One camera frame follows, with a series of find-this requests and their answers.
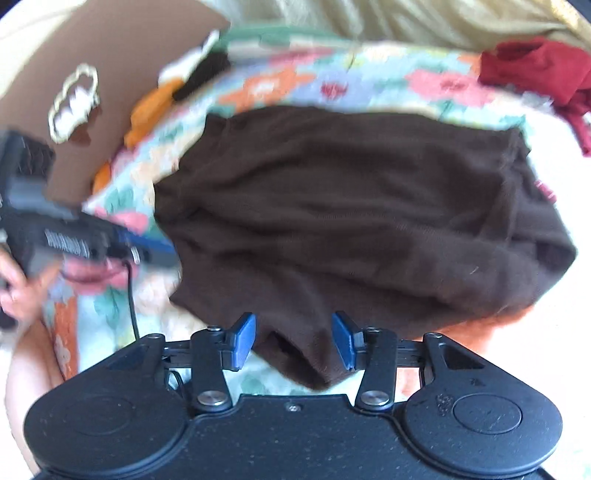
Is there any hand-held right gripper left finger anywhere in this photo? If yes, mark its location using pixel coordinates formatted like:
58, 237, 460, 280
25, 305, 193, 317
108, 311, 257, 414

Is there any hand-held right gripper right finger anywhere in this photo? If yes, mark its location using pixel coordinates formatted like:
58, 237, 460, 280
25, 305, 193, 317
332, 310, 482, 414

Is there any brown embroidered pillow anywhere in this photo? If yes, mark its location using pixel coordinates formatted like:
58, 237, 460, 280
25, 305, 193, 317
0, 0, 232, 206

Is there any person's left hand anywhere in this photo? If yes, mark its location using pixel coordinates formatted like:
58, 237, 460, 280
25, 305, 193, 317
0, 244, 63, 324

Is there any black cable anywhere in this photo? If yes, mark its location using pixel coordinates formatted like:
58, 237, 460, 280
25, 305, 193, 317
122, 259, 141, 341

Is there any dark brown sweater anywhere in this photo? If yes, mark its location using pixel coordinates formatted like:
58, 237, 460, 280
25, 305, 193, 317
152, 105, 579, 393

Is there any pale green curtain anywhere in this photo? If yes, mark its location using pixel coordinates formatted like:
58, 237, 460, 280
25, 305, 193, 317
201, 0, 591, 54

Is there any floral quilt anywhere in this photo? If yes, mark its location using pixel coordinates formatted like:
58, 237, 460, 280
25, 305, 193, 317
44, 39, 591, 402

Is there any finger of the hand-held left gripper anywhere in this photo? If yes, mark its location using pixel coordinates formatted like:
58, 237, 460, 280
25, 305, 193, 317
108, 225, 180, 269

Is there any dark red garment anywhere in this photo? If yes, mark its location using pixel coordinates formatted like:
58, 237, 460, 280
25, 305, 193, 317
477, 39, 591, 156

